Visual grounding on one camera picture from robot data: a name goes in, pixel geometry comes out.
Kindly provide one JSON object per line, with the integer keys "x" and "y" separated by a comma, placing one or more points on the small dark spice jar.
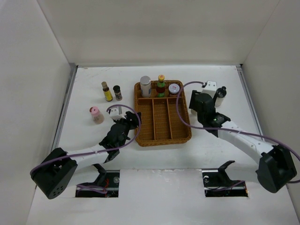
{"x": 117, "y": 92}

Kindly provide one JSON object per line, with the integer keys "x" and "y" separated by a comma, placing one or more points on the red sauce bottle green label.
{"x": 160, "y": 88}

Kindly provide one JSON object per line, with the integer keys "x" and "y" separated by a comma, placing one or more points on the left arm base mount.
{"x": 106, "y": 185}

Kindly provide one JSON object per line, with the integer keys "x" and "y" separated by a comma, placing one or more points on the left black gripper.
{"x": 132, "y": 119}

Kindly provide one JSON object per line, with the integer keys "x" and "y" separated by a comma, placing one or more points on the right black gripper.
{"x": 193, "y": 101}

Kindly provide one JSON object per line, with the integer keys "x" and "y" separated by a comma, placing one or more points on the pink cap spice jar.
{"x": 96, "y": 115}

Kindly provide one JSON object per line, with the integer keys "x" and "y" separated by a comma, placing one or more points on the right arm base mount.
{"x": 217, "y": 183}

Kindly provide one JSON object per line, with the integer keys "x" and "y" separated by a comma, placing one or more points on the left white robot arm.
{"x": 57, "y": 170}

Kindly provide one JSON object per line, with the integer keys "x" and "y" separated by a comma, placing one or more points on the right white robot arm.
{"x": 275, "y": 164}

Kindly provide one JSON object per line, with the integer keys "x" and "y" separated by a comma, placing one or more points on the jar with red white lid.
{"x": 173, "y": 89}

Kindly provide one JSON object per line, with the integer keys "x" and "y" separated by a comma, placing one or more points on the white bottle black cap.
{"x": 219, "y": 96}

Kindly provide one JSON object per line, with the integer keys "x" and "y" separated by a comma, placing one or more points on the white jar silver lid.
{"x": 145, "y": 84}

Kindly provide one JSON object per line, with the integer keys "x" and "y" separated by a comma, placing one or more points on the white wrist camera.
{"x": 210, "y": 87}
{"x": 115, "y": 111}

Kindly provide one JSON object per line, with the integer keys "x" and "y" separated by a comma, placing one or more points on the brown bottle yellow label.
{"x": 107, "y": 93}

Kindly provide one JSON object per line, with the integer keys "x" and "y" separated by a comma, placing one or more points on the brown wicker divided tray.
{"x": 161, "y": 118}

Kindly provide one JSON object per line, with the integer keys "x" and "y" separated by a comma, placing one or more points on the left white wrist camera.
{"x": 115, "y": 111}

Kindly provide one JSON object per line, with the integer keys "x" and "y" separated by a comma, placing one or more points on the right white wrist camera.
{"x": 210, "y": 87}

